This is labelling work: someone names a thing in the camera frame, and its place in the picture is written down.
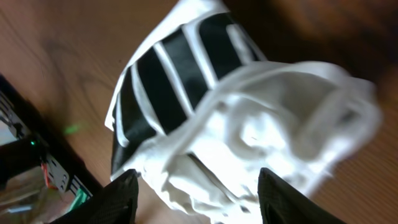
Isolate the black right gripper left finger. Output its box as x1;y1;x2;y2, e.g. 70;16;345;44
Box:
51;169;139;224

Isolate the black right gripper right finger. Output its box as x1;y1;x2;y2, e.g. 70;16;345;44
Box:
258;168;345;224

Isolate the white t-shirt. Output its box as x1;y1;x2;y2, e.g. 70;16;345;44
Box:
105;1;381;223

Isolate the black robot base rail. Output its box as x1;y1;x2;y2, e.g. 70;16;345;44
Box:
0;73;103;212

